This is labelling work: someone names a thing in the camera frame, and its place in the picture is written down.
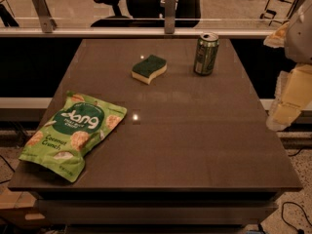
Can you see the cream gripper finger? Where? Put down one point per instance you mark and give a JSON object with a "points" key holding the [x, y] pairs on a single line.
{"points": [[277, 38], [292, 94]]}

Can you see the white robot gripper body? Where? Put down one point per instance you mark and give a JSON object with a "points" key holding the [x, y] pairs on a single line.
{"points": [[300, 38]]}

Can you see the green soda can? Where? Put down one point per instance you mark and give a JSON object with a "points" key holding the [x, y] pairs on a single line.
{"points": [[206, 50]]}

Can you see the green and yellow sponge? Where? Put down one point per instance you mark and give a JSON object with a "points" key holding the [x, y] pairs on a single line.
{"points": [[148, 69]]}

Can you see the black office chair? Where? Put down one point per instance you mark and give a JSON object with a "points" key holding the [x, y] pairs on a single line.
{"points": [[150, 13]]}

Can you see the green coconut crunch snack bag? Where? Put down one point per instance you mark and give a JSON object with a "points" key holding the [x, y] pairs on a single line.
{"points": [[61, 144]]}

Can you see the cardboard box under table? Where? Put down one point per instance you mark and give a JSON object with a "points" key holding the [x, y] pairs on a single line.
{"points": [[19, 208]]}

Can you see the wooden stool frame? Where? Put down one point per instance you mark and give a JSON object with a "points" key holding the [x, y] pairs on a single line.
{"points": [[277, 11]]}

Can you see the middle metal rail bracket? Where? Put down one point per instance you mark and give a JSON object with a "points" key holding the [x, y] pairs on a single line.
{"points": [[170, 16]]}

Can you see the metal rail bracket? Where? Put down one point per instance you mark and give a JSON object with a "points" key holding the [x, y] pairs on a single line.
{"points": [[170, 16], [47, 23]]}

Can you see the left metal rail bracket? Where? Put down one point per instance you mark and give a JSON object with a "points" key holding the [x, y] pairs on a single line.
{"points": [[47, 23]]}

